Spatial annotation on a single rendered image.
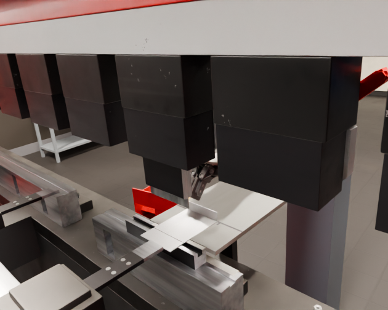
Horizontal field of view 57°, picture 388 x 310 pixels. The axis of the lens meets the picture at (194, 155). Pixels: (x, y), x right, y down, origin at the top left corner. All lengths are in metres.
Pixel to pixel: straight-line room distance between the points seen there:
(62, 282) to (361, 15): 0.50
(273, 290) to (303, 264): 0.81
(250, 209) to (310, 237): 0.73
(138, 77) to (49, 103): 0.33
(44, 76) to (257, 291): 0.62
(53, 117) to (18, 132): 3.91
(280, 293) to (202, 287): 0.18
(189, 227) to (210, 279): 0.13
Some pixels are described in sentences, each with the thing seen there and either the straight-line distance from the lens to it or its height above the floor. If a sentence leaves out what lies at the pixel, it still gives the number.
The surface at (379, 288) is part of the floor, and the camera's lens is 2.23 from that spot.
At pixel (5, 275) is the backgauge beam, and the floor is 0.98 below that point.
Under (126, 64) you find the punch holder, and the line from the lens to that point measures 0.57.
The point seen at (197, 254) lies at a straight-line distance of 0.65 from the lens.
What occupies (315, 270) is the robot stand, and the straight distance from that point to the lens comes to 1.56.
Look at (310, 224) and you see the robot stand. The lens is 1.45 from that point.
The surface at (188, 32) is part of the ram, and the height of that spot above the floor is 1.37.
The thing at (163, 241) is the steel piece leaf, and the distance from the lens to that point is 0.68.
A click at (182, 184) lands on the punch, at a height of 1.13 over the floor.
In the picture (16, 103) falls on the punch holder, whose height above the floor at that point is 1.22.
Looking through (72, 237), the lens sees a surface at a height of 0.88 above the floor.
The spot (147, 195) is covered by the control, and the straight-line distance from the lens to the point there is 1.26.
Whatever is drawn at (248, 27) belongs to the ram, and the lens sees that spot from 0.41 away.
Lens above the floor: 1.38
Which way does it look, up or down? 20 degrees down
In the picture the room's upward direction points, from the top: 4 degrees counter-clockwise
